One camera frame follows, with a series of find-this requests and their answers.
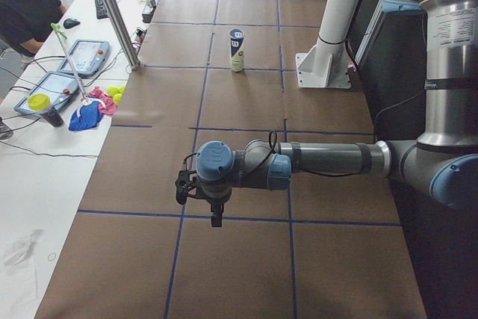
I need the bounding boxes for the green handled grabber stick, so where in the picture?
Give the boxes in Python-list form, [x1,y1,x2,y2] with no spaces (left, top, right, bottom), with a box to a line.
[50,22,93,105]

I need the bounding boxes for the tennis balls beside cloth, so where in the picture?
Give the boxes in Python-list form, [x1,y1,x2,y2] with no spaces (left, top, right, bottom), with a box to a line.
[107,85,125,105]

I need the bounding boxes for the pink cloth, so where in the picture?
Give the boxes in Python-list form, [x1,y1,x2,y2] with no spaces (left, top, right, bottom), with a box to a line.
[88,86,117,116]

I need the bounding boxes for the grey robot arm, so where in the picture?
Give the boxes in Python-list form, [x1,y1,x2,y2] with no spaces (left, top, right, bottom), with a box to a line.
[176,0,477,227]

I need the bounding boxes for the lower teach pendant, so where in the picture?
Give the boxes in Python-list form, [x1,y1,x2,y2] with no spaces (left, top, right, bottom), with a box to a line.
[13,71,78,117]

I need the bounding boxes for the teach pendant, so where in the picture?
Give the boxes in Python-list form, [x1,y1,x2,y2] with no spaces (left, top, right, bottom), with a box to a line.
[13,71,78,117]
[69,39,110,78]

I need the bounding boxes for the black computer mouse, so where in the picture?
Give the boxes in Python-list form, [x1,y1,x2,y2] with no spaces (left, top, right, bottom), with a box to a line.
[63,18,81,29]

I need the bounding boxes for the upper teach pendant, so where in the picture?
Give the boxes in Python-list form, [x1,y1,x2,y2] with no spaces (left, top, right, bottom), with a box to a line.
[69,39,110,78]

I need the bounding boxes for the aluminium frame post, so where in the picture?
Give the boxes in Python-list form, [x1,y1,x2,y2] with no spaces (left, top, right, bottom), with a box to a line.
[103,0,140,70]

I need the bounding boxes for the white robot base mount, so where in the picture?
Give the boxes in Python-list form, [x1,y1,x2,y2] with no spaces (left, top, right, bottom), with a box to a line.
[296,0,359,89]

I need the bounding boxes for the small metal cylinder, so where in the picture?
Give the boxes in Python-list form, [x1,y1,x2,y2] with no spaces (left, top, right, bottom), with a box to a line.
[146,0,156,8]

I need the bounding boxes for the person in black shirt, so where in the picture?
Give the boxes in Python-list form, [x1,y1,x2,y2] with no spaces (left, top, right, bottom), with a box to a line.
[1,0,66,58]

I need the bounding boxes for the blue cloth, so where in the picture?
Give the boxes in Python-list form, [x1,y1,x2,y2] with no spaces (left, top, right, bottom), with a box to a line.
[69,102,103,131]

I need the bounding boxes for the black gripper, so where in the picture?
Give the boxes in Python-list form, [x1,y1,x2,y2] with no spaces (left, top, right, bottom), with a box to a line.
[203,188,230,227]

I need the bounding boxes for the cup with yellow lid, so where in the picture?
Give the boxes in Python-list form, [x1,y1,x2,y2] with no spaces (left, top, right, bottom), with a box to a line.
[28,93,64,128]

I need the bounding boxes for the clear plastic tennis ball can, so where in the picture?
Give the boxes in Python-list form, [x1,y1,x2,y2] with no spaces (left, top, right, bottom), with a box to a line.
[229,28,244,72]

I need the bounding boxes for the black computer keyboard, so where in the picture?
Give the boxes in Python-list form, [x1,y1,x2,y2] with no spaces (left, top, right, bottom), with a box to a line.
[94,0,108,19]

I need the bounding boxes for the crumpled white plastic wrap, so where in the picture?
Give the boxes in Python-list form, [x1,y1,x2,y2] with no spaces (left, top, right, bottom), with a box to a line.
[1,229,43,268]

